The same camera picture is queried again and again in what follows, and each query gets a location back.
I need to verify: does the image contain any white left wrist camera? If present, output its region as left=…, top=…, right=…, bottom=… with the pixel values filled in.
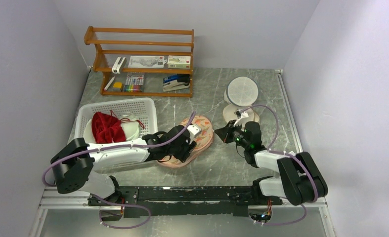
left=187, top=124, right=202, bottom=141

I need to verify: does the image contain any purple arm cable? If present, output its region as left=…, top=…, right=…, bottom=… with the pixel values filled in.
left=235, top=104, right=319, bottom=227
left=42, top=111, right=197, bottom=188

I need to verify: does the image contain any white round mesh laundry bag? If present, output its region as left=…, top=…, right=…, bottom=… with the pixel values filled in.
left=223, top=76, right=259, bottom=107

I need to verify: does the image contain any coloured marker pen set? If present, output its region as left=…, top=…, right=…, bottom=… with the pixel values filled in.
left=123, top=73, right=144, bottom=92

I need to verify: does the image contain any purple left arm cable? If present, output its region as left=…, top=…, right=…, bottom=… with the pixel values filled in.
left=42, top=111, right=197, bottom=188

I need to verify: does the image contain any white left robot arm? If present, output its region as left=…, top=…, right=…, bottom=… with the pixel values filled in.
left=49, top=124, right=202, bottom=205

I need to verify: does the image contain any beige round laundry bag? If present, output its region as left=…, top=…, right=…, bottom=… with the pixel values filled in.
left=223, top=104, right=260, bottom=122

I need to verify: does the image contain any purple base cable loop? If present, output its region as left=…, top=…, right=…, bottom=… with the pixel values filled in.
left=98, top=199, right=154, bottom=230

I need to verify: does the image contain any white green box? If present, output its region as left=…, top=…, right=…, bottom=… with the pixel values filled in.
left=167, top=55, right=191, bottom=69

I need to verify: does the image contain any clear plastic package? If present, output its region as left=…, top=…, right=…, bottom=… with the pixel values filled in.
left=128, top=56, right=167, bottom=69

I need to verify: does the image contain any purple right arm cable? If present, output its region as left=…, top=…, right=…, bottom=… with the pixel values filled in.
left=235, top=104, right=319, bottom=227

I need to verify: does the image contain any white marker pen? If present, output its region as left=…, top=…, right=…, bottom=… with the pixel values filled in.
left=103, top=77, right=115, bottom=91

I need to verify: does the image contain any white plastic basket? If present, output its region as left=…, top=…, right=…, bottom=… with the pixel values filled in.
left=71, top=97, right=158, bottom=138

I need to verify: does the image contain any yellow sticky note block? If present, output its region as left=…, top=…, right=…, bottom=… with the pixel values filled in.
left=112, top=82, right=124, bottom=91

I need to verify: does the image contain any white handheld device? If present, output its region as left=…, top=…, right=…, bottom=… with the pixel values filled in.
left=112, top=56, right=126, bottom=74

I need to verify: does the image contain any blue black stapler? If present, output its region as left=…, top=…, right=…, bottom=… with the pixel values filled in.
left=163, top=74, right=191, bottom=92

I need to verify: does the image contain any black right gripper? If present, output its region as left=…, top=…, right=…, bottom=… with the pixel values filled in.
left=215, top=119, right=250, bottom=150

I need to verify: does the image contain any red bra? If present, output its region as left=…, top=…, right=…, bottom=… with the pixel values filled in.
left=91, top=110, right=146, bottom=145

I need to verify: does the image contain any orange wooden shelf rack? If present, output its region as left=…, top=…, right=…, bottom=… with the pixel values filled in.
left=84, top=26, right=195, bottom=86

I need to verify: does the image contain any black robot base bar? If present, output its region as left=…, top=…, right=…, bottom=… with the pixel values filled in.
left=88, top=186, right=283, bottom=218

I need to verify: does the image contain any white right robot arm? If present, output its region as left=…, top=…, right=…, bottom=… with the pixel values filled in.
left=214, top=120, right=328, bottom=205

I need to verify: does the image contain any floral peach laundry bag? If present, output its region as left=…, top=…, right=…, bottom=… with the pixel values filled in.
left=157, top=115, right=214, bottom=168

